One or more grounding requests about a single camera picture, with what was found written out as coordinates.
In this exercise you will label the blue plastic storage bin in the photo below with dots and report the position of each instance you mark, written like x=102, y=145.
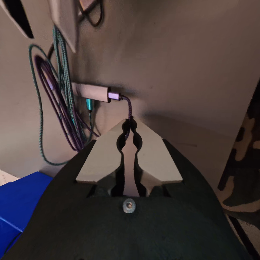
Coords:
x=16, y=203

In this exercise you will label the camouflage clothing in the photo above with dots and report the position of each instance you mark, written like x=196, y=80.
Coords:
x=243, y=162

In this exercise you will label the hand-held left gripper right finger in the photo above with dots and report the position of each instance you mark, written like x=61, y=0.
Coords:
x=158, y=162

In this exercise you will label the grey usb hub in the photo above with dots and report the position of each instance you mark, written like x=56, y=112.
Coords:
x=95, y=92

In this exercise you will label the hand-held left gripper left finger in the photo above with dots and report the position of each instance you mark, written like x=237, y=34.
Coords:
x=99, y=162

